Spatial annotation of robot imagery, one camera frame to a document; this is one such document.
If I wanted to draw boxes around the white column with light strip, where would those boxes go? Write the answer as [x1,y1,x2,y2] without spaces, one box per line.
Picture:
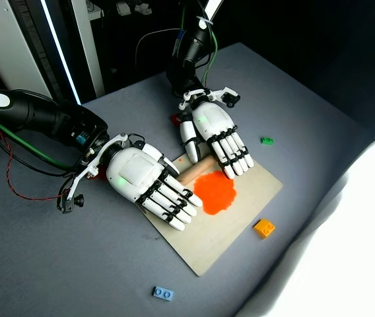
[0,0,106,106]

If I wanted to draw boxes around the grey blue cable plug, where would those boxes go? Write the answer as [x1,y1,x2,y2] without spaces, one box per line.
[173,29,186,57]

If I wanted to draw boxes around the yellow toy brick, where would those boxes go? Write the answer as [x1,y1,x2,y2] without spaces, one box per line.
[252,218,277,239]

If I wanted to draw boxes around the white backdrop cloth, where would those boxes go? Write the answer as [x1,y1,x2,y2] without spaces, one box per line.
[236,123,375,317]

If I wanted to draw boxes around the grey table cloth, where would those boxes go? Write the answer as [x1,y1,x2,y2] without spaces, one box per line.
[0,42,375,317]

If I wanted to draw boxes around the red black twisted wire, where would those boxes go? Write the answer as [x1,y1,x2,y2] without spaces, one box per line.
[0,123,73,201]

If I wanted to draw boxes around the wooden rolling pin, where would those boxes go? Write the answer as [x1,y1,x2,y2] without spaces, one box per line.
[176,155,217,185]

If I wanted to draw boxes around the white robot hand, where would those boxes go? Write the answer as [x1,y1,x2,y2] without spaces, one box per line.
[178,101,256,180]
[106,142,204,232]

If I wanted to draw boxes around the blue flat toy brick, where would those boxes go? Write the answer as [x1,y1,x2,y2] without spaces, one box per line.
[152,285,175,302]

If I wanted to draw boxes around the light wooden board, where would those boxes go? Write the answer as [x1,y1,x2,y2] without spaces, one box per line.
[136,150,283,277]

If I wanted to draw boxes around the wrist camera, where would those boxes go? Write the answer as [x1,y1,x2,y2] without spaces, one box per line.
[57,193,85,214]
[222,91,241,109]

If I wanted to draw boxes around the thin white cable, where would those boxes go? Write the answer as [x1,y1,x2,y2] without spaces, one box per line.
[135,28,182,67]

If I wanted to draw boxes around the flat orange dough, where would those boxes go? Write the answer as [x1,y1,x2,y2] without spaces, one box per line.
[193,170,238,217]

